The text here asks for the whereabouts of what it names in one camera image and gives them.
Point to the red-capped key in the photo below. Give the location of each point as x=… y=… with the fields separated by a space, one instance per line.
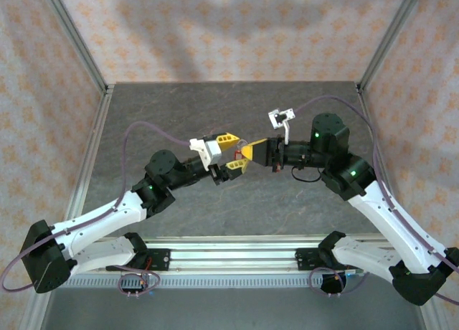
x=237 y=155

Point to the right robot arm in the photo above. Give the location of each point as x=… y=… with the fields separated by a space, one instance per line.
x=394 y=222

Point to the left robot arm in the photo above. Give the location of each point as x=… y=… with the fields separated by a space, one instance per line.
x=97 y=219

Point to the grey metal panel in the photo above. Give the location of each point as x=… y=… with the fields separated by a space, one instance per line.
x=233 y=308

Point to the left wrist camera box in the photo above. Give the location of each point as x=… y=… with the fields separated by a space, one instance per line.
x=208 y=150

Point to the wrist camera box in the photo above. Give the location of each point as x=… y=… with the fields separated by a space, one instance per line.
x=208 y=150
x=281 y=117

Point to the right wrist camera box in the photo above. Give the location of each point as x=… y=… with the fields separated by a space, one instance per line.
x=281 y=117

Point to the aluminium table edge rail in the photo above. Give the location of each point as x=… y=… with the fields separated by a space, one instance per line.
x=363 y=102
x=104 y=107

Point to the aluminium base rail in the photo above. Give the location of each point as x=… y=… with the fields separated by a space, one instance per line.
x=233 y=254

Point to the aluminium frame post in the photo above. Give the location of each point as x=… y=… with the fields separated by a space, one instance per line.
x=389 y=39
x=77 y=39

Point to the aluminium frame leg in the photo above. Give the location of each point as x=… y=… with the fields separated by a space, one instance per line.
x=34 y=314
x=432 y=321

